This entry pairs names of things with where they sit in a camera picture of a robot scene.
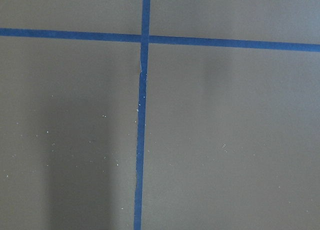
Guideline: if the blue tape strip lengthwise right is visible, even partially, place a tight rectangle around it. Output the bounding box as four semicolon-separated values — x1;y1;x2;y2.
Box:
133;0;151;230

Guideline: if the blue tape strip crosswise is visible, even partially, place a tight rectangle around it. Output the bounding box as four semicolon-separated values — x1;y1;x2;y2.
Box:
0;28;320;53

